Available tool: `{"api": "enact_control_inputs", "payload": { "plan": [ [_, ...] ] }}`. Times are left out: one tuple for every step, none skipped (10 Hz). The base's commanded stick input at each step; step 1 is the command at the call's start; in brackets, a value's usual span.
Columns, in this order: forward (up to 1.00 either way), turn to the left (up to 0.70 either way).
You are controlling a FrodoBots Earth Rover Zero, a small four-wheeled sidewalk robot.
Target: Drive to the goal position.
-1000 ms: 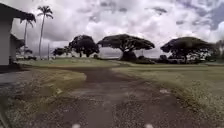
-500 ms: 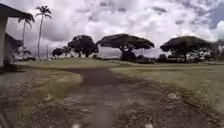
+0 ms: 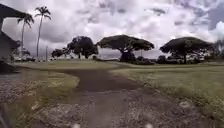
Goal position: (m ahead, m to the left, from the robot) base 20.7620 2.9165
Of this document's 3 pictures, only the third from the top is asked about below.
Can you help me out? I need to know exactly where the broad dark tree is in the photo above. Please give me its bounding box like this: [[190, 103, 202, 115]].
[[66, 35, 100, 60]]

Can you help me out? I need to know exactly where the low dark hedge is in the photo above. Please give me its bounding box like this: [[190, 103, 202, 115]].
[[128, 54, 188, 66]]

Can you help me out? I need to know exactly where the patchy grass verge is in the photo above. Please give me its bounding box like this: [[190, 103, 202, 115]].
[[6, 68, 82, 128]]

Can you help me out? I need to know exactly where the grass lawn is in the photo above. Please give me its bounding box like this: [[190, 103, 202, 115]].
[[16, 59, 134, 72], [109, 61, 224, 118]]

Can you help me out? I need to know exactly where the small dark tree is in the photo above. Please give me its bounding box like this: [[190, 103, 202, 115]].
[[50, 48, 68, 60]]

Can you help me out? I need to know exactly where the dark building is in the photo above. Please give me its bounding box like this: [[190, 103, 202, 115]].
[[0, 3, 28, 74]]

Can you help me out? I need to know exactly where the grey asphalt path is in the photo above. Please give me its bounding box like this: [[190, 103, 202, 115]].
[[29, 66, 214, 128]]

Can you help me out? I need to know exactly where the thin pole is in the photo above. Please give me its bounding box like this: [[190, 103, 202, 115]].
[[44, 45, 48, 62]]

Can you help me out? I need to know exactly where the short palm tree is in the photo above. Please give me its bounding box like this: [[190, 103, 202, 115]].
[[16, 13, 35, 61]]

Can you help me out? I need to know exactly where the tall palm tree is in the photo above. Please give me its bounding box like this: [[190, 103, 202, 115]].
[[34, 5, 53, 62]]

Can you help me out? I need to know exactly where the wide umbrella-shaped tree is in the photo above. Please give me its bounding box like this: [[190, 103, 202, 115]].
[[159, 36, 215, 65], [95, 34, 156, 63]]

